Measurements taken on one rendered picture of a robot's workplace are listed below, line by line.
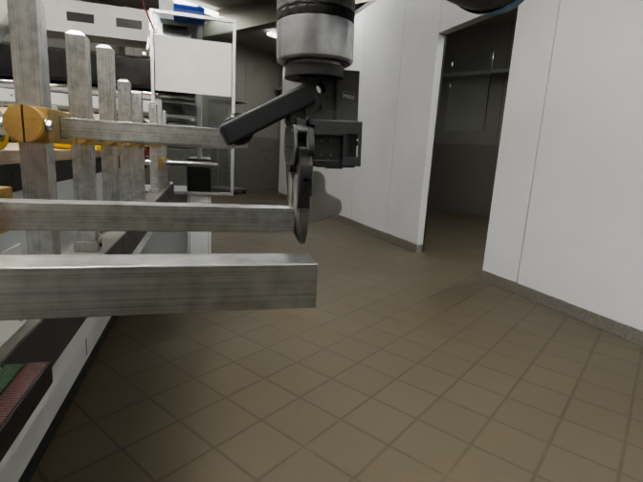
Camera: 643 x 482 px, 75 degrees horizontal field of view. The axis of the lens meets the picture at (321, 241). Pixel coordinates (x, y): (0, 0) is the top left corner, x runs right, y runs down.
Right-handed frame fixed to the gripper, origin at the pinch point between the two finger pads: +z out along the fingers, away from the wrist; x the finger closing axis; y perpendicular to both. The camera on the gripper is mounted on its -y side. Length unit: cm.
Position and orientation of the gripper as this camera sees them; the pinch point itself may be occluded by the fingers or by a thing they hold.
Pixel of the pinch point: (295, 232)
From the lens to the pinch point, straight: 53.8
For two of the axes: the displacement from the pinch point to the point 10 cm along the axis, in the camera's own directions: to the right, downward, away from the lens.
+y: 9.7, -0.3, 2.5
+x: -2.5, -2.0, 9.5
